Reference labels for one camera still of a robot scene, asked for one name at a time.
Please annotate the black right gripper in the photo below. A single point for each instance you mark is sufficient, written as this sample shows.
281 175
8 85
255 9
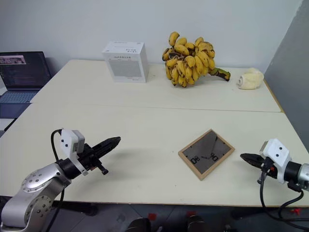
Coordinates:
266 168

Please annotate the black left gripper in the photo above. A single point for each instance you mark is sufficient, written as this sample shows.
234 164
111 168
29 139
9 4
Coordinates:
88 159

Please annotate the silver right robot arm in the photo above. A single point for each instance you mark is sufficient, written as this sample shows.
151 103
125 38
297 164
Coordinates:
300 172

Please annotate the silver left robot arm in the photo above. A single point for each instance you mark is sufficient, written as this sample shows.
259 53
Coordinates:
36 191

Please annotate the open dark laptop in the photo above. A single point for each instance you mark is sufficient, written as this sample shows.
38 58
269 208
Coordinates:
21 72

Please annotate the black bar under table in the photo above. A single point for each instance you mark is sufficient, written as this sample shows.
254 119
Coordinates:
74 207

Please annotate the cream peeled fruit core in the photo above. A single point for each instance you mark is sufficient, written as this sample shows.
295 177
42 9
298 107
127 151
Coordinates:
249 79

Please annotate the white cardboard box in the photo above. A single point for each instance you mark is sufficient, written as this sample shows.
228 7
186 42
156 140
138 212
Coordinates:
128 65

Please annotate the grey partition panel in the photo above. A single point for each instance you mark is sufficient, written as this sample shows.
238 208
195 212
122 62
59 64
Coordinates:
289 72

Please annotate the yellow banana bunch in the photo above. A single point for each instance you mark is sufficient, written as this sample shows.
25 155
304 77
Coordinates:
188 62

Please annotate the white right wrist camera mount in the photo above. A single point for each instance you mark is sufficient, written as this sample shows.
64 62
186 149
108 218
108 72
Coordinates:
277 152

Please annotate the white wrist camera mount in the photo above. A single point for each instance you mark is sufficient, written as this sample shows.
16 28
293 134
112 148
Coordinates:
68 142
277 152

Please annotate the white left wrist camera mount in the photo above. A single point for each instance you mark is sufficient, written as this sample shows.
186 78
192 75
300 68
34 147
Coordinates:
68 142

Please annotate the wooden picture frame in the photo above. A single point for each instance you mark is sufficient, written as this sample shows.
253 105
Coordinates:
206 154

